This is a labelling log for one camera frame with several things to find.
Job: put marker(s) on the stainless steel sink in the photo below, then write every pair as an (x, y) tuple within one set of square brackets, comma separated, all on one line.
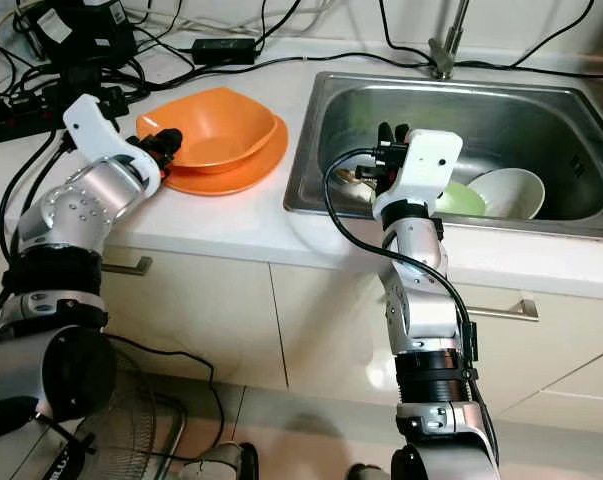
[(521, 115)]

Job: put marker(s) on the white kitchen cabinet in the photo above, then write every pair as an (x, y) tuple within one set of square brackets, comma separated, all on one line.
[(291, 320)]

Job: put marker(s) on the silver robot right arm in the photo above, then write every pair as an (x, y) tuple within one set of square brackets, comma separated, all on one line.
[(426, 300)]

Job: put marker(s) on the metal faucet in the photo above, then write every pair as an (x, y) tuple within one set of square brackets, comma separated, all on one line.
[(441, 62)]

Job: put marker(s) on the orange plastic bowl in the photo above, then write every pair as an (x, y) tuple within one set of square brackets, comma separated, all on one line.
[(216, 125)]

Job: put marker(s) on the grey robot foot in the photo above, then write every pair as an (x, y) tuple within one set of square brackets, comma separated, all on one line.
[(366, 473), (219, 465)]

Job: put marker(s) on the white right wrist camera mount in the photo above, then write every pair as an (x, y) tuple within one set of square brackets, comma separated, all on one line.
[(431, 160)]

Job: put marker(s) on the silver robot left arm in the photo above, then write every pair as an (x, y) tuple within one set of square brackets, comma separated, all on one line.
[(91, 205)]

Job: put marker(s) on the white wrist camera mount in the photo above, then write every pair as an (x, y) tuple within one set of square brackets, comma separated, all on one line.
[(96, 125), (431, 160)]

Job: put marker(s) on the green plate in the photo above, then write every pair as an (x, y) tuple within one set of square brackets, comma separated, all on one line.
[(461, 200)]

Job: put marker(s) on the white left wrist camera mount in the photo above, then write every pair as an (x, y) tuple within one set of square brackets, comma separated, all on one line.
[(96, 125)]

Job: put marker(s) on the grey robot left foot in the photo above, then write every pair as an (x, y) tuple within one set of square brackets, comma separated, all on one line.
[(219, 465)]

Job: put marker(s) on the white bowl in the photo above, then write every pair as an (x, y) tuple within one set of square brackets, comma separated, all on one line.
[(511, 192)]

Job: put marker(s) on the black power strip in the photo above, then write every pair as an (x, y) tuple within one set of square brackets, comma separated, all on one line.
[(31, 110)]

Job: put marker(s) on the grey robot right foot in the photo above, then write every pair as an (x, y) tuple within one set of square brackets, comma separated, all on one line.
[(366, 473)]

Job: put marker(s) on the black power adapter brick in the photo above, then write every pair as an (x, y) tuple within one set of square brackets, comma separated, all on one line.
[(226, 50)]

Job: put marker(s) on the grey floor fan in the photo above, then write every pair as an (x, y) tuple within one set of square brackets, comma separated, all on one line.
[(131, 430)]

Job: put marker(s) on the black battery charger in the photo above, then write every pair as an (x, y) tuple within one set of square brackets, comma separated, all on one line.
[(81, 32)]

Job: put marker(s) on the orange plastic plate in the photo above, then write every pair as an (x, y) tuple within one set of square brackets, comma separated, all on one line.
[(251, 175)]

